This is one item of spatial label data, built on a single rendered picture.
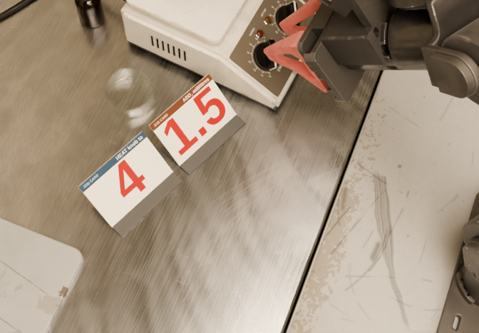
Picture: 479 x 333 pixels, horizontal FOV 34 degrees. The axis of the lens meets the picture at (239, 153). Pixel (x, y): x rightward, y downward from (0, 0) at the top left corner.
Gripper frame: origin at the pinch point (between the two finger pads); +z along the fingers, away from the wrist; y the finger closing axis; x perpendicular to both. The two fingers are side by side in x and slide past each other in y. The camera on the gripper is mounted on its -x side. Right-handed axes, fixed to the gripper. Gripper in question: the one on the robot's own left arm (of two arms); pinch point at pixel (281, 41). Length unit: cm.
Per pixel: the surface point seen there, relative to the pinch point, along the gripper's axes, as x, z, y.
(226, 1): -1.9, 9.5, -4.3
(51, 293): 3.2, 15.1, 30.8
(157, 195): 6.2, 12.6, 16.3
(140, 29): -4.2, 17.6, 1.5
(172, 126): 2.9, 12.5, 9.4
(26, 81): -6.6, 28.6, 11.4
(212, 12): -2.3, 9.9, -2.3
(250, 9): 1.1, 9.0, -5.9
